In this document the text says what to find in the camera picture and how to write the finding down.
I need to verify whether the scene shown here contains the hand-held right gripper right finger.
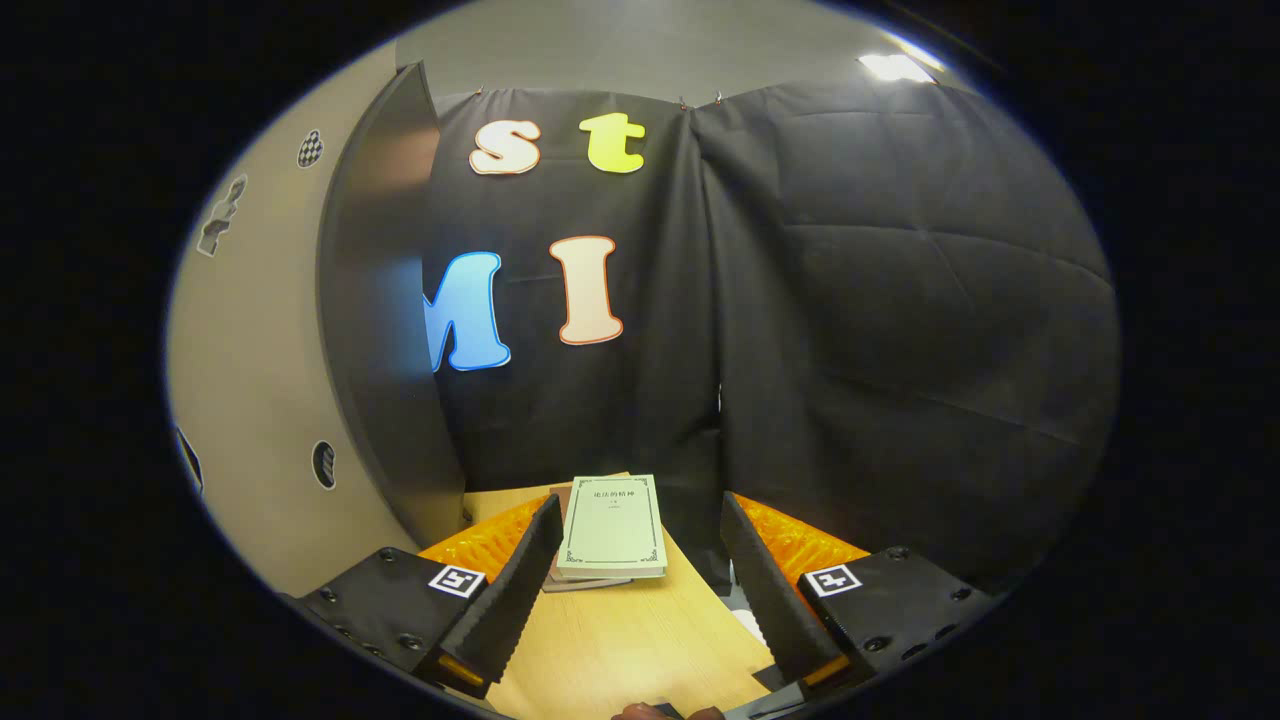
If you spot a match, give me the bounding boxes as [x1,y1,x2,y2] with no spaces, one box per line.
[720,490,991,701]

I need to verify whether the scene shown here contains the ceiling light panel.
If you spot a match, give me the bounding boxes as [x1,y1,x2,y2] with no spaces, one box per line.
[858,52,941,85]

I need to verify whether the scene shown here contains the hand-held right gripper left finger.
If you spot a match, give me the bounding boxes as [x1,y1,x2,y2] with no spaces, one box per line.
[300,493,564,699]

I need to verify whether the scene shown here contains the pale green book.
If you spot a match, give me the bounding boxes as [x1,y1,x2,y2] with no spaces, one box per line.
[556,474,669,581]

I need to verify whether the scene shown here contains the brown book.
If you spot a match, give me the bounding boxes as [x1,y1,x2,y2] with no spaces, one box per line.
[543,485,636,593]

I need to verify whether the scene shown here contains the black backdrop cloth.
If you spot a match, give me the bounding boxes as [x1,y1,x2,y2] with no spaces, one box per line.
[420,80,1121,601]

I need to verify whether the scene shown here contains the white cabinet door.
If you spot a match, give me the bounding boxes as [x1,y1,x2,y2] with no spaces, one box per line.
[165,45,421,601]

